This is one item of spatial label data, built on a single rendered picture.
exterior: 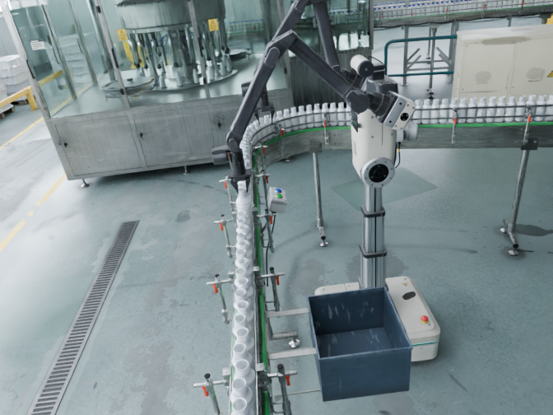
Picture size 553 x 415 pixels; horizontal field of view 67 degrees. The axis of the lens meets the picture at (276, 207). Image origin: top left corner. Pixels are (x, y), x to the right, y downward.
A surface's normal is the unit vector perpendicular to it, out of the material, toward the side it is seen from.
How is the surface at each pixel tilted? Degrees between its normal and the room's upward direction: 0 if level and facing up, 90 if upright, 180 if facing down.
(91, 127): 90
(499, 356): 0
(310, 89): 90
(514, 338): 0
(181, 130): 90
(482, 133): 90
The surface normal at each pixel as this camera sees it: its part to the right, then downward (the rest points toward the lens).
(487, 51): -0.25, 0.50
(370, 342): -0.11, -0.86
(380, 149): 0.08, 0.64
